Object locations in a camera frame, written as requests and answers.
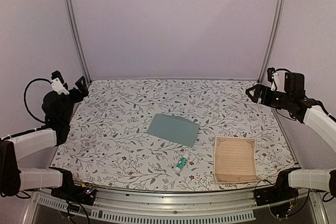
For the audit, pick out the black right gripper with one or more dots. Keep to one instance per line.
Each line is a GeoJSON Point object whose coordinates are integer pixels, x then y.
{"type": "Point", "coordinates": [264, 96]}

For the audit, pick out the teal envelope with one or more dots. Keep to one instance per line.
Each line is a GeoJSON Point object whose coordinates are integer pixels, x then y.
{"type": "Point", "coordinates": [175, 129]}

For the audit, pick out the aluminium frame post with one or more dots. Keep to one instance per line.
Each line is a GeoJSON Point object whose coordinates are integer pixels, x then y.
{"type": "Point", "coordinates": [76, 40]}
{"type": "Point", "coordinates": [271, 40]}

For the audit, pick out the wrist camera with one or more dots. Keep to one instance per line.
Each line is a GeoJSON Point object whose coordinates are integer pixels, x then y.
{"type": "Point", "coordinates": [58, 84]}
{"type": "Point", "coordinates": [272, 77]}

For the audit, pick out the beige letter paper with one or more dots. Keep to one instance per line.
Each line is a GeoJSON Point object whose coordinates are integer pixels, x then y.
{"type": "Point", "coordinates": [234, 160]}

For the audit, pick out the left aluminium frame post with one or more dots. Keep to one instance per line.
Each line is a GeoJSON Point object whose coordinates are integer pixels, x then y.
{"type": "Point", "coordinates": [76, 40]}

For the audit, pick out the aluminium front rail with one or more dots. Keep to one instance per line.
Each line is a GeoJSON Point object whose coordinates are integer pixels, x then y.
{"type": "Point", "coordinates": [234, 206]}

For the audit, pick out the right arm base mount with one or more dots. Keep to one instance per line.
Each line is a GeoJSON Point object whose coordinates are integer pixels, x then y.
{"type": "Point", "coordinates": [273, 194]}

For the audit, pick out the floral patterned table mat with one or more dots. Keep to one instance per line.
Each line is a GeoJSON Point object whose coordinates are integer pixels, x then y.
{"type": "Point", "coordinates": [108, 143]}

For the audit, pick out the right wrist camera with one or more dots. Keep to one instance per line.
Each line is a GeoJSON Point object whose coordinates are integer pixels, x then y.
{"type": "Point", "coordinates": [272, 77]}

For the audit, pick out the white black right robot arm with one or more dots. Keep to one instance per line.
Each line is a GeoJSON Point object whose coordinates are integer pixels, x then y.
{"type": "Point", "coordinates": [311, 113]}

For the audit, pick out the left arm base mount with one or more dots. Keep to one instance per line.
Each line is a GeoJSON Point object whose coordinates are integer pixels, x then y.
{"type": "Point", "coordinates": [83, 194]}

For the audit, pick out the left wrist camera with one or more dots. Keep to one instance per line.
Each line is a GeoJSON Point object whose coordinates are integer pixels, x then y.
{"type": "Point", "coordinates": [58, 84]}

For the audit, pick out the green white glue stick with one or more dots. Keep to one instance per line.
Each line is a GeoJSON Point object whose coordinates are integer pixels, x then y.
{"type": "Point", "coordinates": [180, 165]}

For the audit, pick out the right aluminium frame post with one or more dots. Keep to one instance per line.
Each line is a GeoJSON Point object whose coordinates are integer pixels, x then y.
{"type": "Point", "coordinates": [271, 40]}

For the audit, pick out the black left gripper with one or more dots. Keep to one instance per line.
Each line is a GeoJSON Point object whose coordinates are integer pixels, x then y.
{"type": "Point", "coordinates": [80, 97]}

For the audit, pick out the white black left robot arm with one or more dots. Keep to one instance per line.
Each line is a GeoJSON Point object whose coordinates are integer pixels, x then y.
{"type": "Point", "coordinates": [58, 106]}

